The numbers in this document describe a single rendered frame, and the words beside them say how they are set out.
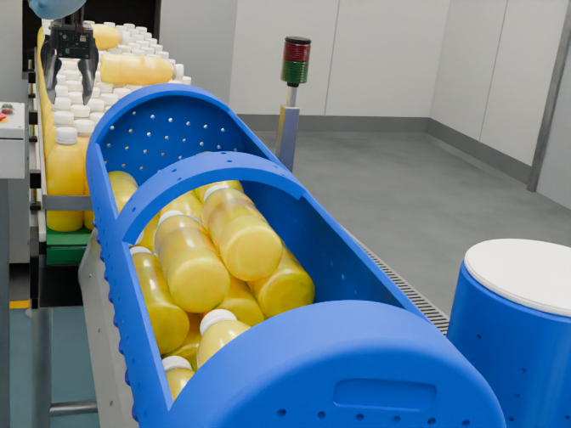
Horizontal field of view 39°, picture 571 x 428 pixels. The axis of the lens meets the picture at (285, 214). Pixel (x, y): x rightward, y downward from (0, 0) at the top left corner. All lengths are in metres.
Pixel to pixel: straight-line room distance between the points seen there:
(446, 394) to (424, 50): 5.93
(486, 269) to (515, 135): 4.53
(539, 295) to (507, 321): 0.06
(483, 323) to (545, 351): 0.10
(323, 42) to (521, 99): 1.49
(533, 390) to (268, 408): 0.74
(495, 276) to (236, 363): 0.73
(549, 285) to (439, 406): 0.66
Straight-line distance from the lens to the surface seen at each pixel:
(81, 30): 1.46
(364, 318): 0.61
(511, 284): 1.25
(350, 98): 6.27
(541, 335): 1.22
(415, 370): 0.61
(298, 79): 1.87
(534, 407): 1.28
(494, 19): 6.07
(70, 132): 1.55
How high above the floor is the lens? 1.51
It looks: 20 degrees down
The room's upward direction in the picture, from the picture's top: 7 degrees clockwise
